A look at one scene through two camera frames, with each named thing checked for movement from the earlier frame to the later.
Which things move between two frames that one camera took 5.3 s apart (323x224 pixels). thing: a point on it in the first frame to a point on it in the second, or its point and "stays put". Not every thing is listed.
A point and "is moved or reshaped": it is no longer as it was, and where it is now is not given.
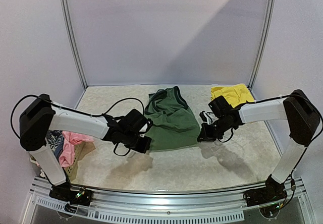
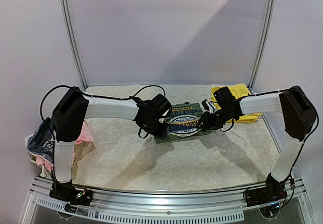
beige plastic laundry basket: x=81 y=149 stays put
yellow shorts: x=234 y=94 stays put
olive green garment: x=174 y=124 is moved or reshaped
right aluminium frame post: x=272 y=5 stays put
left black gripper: x=145 y=147 to x=159 y=133
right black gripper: x=206 y=133 to x=206 y=120
